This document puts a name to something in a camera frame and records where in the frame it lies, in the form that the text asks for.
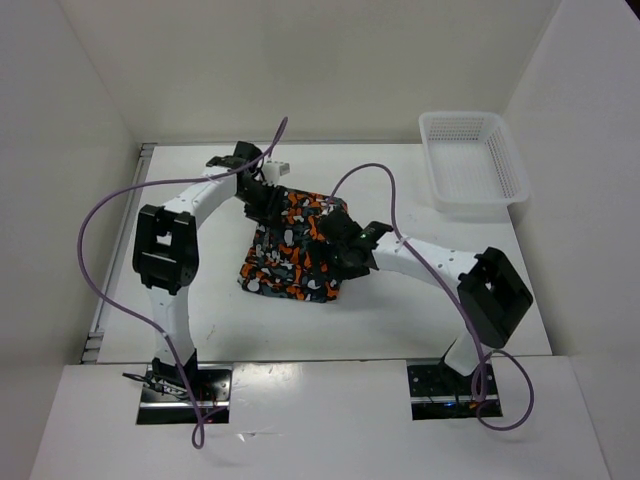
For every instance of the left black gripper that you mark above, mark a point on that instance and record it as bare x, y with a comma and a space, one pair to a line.
270, 213

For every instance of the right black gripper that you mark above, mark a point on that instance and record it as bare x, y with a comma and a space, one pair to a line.
321, 251

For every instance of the orange camouflage shorts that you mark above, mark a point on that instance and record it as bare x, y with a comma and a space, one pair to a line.
289, 258

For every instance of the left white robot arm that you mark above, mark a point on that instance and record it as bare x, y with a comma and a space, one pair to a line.
166, 251

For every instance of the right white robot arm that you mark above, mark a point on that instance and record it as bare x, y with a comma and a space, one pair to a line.
484, 287

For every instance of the white plastic basket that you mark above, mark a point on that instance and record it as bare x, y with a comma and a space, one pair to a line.
472, 161

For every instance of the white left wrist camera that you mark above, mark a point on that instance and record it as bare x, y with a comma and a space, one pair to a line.
273, 171

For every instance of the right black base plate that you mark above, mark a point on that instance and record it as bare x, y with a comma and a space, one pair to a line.
437, 392

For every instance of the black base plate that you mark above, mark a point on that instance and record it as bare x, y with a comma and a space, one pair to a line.
437, 392
163, 403

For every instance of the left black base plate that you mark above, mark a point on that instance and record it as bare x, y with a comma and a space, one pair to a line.
163, 403

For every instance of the aluminium table rail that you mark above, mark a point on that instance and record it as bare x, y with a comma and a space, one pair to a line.
95, 336

